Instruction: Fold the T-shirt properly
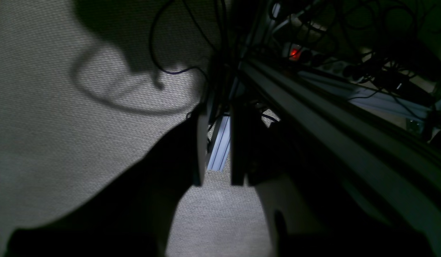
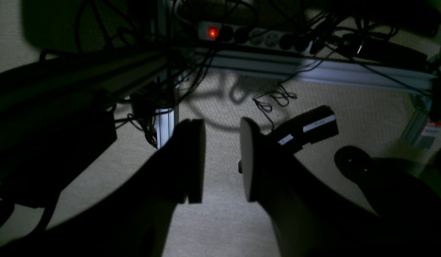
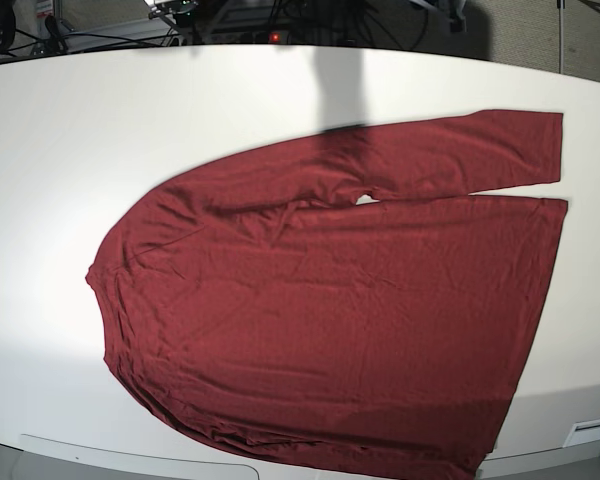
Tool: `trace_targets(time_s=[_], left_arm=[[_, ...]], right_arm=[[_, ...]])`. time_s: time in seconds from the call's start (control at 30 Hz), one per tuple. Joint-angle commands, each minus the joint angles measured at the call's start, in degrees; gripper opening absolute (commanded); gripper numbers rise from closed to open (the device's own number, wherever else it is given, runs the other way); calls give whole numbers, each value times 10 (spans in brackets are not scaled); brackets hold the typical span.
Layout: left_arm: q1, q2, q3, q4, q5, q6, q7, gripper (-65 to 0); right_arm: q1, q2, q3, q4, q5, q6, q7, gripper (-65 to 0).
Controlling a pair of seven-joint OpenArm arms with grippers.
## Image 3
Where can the dark red long-sleeve shirt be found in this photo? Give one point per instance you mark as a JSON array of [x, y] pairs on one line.
[[362, 300]]

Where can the thin white vertical pole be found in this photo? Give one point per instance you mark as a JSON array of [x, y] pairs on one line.
[[561, 4]]

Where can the white label plate on table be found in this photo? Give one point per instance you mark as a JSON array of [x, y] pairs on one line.
[[582, 433]]

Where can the black power strip red switch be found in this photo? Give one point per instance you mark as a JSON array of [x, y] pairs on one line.
[[222, 37]]

